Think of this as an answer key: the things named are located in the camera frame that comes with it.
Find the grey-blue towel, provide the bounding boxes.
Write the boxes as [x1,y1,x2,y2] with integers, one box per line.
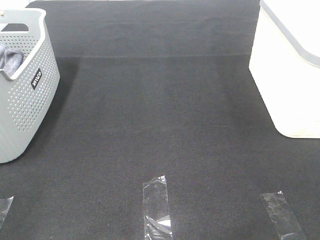
[0,44,24,77]

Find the centre clear tape strip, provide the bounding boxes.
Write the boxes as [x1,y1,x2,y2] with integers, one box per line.
[143,175,173,240]

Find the clear tape strip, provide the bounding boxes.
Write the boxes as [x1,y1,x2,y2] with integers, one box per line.
[0,196,14,229]
[260,191,307,240]
[143,175,173,240]

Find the grey perforated laundry basket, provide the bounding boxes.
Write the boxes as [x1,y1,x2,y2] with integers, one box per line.
[0,8,60,164]

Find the white basket with grey rim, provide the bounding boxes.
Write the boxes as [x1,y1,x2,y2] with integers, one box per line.
[248,0,320,139]

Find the right clear tape strip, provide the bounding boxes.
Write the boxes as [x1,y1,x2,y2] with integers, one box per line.
[260,191,307,240]

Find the left clear tape strip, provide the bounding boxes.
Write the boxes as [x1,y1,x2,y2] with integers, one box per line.
[0,196,14,229]

